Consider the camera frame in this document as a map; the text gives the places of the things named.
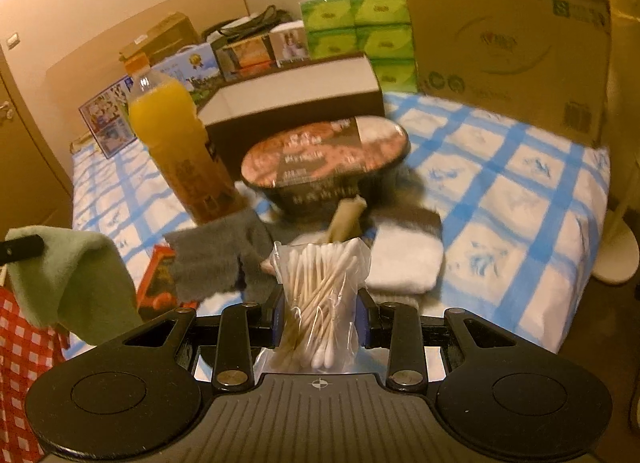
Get light green towel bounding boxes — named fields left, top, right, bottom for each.
left=6, top=226, right=142, bottom=346

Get white sock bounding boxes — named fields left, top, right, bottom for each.
left=366, top=223, right=445, bottom=295

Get grey cloth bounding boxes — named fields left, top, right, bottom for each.
left=164, top=208, right=278, bottom=304

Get bag of cotton swabs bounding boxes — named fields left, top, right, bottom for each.
left=262, top=239, right=371, bottom=374

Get red black packet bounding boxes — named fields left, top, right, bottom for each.
left=137, top=245, right=198, bottom=322

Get beige stocking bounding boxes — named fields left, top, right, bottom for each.
left=324, top=195, right=367, bottom=243

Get wooden door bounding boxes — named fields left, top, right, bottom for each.
left=0, top=59, right=73, bottom=233

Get red white checked bag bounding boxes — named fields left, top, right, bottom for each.
left=0, top=287, right=70, bottom=462

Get blue milk carton box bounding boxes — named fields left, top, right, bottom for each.
left=78, top=76, right=137, bottom=158

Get instant noodle bowl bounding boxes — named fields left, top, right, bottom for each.
left=241, top=116, right=410, bottom=220

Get blue white checked tablecloth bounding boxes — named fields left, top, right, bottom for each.
left=73, top=93, right=610, bottom=351

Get wooden headboard panel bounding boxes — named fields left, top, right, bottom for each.
left=46, top=0, right=248, bottom=150

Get orange juice bottle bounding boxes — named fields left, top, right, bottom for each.
left=125, top=52, right=246, bottom=224

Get dark brown open box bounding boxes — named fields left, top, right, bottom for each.
left=198, top=52, right=385, bottom=180

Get white fan stand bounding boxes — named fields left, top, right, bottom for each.
left=591, top=190, right=639, bottom=285

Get cow picture milk box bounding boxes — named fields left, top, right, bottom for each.
left=152, top=42, right=224, bottom=108

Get brown cardboard box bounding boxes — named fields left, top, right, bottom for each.
left=119, top=12, right=202, bottom=65

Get orange snack boxes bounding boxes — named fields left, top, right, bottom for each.
left=215, top=34, right=277, bottom=82

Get white product box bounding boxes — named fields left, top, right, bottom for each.
left=268, top=20, right=309, bottom=66

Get green tissue pack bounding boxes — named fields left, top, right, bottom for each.
left=300, top=0, right=418, bottom=92

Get large cardboard box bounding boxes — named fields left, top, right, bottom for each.
left=407, top=0, right=611, bottom=146

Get black bag with straps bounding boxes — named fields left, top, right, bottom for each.
left=201, top=4, right=293, bottom=44

